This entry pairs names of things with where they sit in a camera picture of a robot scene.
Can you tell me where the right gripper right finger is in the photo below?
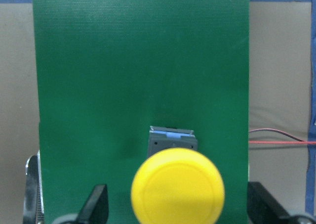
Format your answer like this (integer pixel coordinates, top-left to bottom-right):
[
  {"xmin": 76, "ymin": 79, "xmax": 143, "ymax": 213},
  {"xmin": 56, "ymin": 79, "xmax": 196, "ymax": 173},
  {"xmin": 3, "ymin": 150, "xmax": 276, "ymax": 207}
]
[{"xmin": 247, "ymin": 181, "xmax": 316, "ymax": 224}]

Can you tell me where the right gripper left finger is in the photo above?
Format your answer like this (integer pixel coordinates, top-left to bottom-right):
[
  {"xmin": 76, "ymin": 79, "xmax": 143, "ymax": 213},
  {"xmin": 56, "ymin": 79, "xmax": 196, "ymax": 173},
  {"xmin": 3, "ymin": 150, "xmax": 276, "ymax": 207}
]
[{"xmin": 53, "ymin": 184, "xmax": 109, "ymax": 224}]

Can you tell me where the yellow push button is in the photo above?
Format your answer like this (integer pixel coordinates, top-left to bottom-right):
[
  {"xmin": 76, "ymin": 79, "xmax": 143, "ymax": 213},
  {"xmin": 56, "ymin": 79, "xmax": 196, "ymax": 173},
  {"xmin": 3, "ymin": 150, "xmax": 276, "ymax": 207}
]
[{"xmin": 131, "ymin": 126, "xmax": 225, "ymax": 224}]

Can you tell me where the green conveyor belt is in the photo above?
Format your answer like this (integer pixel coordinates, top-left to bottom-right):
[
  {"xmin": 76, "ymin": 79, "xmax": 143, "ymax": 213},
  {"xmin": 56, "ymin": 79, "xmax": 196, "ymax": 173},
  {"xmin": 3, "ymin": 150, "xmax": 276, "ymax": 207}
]
[{"xmin": 33, "ymin": 0, "xmax": 249, "ymax": 224}]

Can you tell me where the red black power wire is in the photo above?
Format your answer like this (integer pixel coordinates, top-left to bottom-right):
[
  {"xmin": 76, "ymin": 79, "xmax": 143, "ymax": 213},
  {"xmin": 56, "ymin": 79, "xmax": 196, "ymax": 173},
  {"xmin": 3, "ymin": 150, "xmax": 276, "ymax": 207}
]
[{"xmin": 248, "ymin": 128, "xmax": 316, "ymax": 144}]

